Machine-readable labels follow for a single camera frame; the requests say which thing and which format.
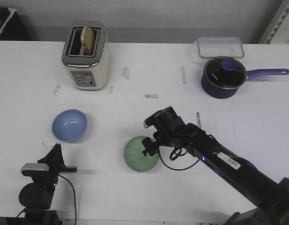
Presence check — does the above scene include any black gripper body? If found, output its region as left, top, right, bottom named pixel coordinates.
left=153, top=106, right=186, bottom=148
left=32, top=166, right=77, bottom=189

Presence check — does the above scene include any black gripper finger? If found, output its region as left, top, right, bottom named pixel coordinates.
left=37, top=143, right=65, bottom=167
left=141, top=137, right=160, bottom=157

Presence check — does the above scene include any green bowl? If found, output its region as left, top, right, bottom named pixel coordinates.
left=123, top=135, right=159, bottom=172

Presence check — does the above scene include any blue bowl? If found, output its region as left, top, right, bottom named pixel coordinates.
left=52, top=109, right=88, bottom=143

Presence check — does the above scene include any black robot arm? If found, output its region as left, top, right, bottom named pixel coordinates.
left=18, top=143, right=77, bottom=225
left=142, top=106, right=289, bottom=225

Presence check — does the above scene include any dark blue saucepan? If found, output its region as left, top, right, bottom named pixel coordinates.
left=201, top=68, right=289, bottom=99

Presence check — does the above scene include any glass pot lid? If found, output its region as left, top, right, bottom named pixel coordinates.
left=202, top=56, right=247, bottom=90

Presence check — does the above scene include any cream and steel toaster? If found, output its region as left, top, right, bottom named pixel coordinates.
left=61, top=21, right=111, bottom=90

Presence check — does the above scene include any clear plastic food container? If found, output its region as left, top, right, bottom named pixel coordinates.
left=194, top=37, right=245, bottom=59

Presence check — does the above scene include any toast slice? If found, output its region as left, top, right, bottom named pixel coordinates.
left=80, top=26, right=94, bottom=55

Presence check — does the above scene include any black box in corner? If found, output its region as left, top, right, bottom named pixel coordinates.
left=0, top=7, right=32, bottom=41

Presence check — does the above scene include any grey metal shelf upright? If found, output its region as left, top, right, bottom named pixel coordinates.
left=258, top=0, right=289, bottom=45

